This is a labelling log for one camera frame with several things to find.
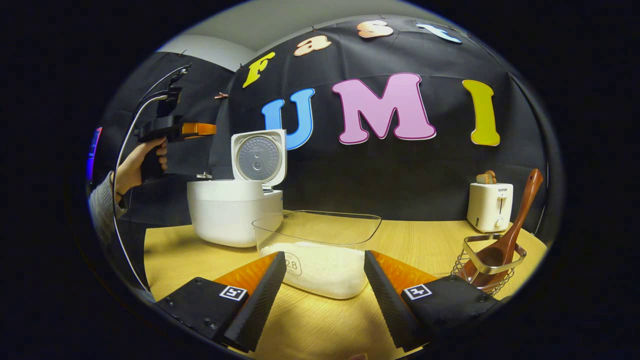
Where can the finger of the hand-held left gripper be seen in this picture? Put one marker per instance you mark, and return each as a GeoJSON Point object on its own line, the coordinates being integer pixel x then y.
{"type": "Point", "coordinates": [199, 130]}

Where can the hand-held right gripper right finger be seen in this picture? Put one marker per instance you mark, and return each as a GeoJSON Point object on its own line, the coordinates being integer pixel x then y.
{"type": "Point", "coordinates": [387, 300]}

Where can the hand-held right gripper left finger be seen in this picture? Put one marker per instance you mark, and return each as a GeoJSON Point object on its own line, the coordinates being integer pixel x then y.
{"type": "Point", "coordinates": [260, 300]}

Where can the white rice cooker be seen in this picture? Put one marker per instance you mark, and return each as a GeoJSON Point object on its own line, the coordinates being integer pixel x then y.
{"type": "Point", "coordinates": [225, 215]}

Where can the brown wooden spoon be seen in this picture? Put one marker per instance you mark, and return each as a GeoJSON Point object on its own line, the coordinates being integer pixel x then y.
{"type": "Point", "coordinates": [520, 215]}

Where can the copper clip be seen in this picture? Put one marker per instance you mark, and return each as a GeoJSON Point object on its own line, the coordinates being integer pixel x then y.
{"type": "Point", "coordinates": [221, 95]}

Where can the silver clip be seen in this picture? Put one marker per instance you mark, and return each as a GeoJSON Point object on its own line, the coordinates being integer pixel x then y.
{"type": "Point", "coordinates": [204, 175]}

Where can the clear plastic container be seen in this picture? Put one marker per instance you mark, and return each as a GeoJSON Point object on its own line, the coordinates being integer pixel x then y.
{"type": "Point", "coordinates": [320, 227]}

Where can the black backdrop cloth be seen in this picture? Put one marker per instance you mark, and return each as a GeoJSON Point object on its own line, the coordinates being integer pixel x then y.
{"type": "Point", "coordinates": [375, 175]}

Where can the white toaster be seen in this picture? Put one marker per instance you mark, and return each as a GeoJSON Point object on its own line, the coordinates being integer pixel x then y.
{"type": "Point", "coordinates": [489, 207]}

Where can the toasted bread slice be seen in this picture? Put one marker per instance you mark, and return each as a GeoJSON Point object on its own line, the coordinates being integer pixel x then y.
{"type": "Point", "coordinates": [486, 177]}

